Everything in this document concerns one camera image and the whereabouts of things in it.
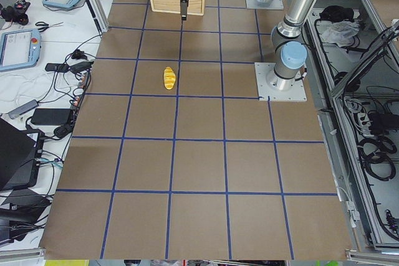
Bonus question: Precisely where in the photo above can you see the yellow striped bread toy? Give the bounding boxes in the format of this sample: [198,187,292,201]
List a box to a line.
[163,67,176,90]

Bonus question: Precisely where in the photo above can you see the black scissors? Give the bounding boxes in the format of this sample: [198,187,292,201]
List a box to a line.
[35,21,64,32]

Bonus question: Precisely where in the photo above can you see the crumpled white cloth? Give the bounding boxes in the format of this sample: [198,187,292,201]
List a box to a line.
[320,21,360,47]

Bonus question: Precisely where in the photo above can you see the lower teach pendant tablet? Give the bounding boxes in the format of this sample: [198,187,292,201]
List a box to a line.
[1,29,41,72]

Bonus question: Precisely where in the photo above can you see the grey usb hub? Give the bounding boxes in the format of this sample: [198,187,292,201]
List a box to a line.
[7,100,39,120]

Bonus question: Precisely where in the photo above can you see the black power brick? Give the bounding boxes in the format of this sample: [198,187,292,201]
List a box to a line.
[31,108,72,126]

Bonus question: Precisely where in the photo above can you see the black laptop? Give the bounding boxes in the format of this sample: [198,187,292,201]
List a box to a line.
[1,120,44,191]

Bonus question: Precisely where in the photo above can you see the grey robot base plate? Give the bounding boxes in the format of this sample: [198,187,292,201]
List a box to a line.
[254,62,307,102]

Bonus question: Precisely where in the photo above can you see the black coiled cables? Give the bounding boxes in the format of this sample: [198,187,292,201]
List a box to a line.
[357,140,397,183]

